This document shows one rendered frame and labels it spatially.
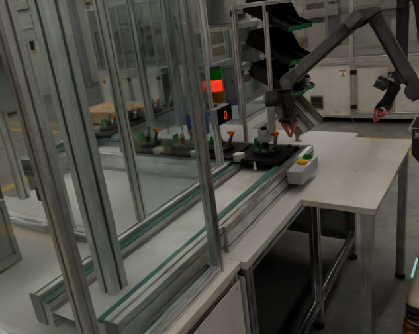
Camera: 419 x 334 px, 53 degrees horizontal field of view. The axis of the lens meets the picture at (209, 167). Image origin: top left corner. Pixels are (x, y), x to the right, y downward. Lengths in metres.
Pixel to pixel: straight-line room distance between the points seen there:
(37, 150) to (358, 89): 5.56
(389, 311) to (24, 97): 2.24
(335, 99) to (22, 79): 5.66
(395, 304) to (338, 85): 4.02
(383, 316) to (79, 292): 1.94
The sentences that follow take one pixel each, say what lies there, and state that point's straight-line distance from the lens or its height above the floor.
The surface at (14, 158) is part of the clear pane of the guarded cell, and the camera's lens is 0.88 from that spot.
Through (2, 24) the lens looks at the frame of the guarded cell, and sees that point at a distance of 0.77.
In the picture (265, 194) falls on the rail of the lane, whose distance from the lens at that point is 1.66.
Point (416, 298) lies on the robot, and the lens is 2.27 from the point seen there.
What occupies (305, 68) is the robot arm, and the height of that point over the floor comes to 1.36.
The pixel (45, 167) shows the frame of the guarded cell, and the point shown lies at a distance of 0.80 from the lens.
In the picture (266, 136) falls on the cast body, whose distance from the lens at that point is 2.02.
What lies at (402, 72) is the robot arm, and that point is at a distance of 1.92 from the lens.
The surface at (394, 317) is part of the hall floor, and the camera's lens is 2.58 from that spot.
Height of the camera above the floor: 1.61
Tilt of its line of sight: 19 degrees down
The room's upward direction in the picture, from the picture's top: 7 degrees counter-clockwise
